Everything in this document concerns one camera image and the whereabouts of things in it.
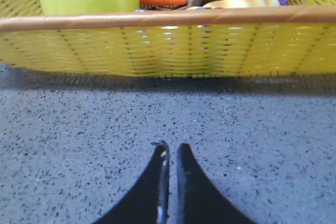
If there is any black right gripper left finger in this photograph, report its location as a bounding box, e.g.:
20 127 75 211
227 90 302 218
95 141 170 223

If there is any yellow toy bread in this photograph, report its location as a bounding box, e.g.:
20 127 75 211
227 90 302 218
187 0 280 10

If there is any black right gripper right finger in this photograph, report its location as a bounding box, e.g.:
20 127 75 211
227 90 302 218
176 143 254 223

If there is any yellow woven basket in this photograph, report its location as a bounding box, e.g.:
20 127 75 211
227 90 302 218
1 0 335 78

